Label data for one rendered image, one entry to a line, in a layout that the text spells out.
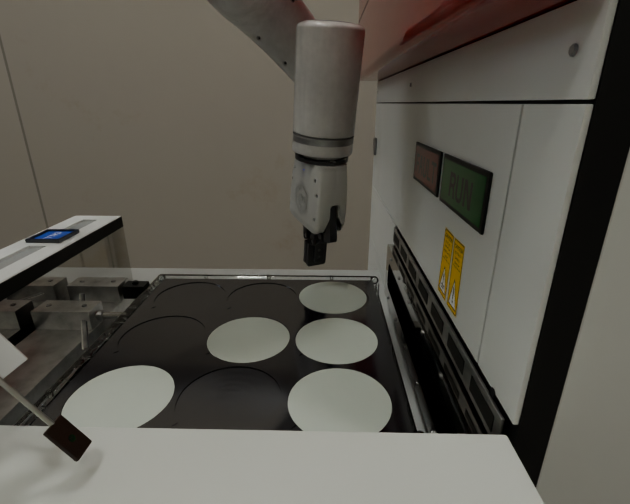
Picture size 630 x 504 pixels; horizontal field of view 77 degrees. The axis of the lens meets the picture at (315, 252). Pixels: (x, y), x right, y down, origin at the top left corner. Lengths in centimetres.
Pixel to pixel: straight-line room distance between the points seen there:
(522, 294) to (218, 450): 21
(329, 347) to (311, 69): 33
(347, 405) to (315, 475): 15
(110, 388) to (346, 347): 26
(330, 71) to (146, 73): 206
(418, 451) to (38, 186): 285
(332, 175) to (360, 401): 28
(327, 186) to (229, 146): 187
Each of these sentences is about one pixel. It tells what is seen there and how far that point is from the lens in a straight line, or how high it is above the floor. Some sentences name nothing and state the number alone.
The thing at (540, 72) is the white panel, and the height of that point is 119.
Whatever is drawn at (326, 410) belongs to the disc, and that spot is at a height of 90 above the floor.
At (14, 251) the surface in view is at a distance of 75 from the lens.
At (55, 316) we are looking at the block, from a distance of 64.
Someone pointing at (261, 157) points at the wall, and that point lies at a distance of 233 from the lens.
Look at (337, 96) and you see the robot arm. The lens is 51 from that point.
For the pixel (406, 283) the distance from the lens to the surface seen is 55.
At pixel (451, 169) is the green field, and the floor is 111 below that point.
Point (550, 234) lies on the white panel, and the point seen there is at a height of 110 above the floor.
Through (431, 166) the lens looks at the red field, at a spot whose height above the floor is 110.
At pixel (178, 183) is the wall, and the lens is 251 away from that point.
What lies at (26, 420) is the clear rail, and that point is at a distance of 47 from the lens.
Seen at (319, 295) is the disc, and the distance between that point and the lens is 59.
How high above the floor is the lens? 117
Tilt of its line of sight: 21 degrees down
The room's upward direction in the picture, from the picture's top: straight up
